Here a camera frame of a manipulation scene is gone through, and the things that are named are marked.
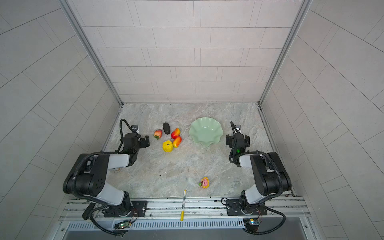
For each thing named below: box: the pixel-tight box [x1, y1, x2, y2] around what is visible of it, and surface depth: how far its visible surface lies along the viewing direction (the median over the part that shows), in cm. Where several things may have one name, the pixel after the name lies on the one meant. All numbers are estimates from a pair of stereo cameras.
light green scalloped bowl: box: [188, 117, 224, 147], surface depth 101 cm
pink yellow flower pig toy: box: [198, 176, 210, 189], surface depth 77 cm
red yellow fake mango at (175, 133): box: [171, 128, 180, 139], surface depth 98 cm
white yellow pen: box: [180, 189, 187, 221], surface depth 72 cm
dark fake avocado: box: [162, 122, 171, 135], surface depth 101 cm
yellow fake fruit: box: [162, 140, 173, 153], surface depth 90 cm
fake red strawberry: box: [153, 129, 163, 140], surface depth 96 cm
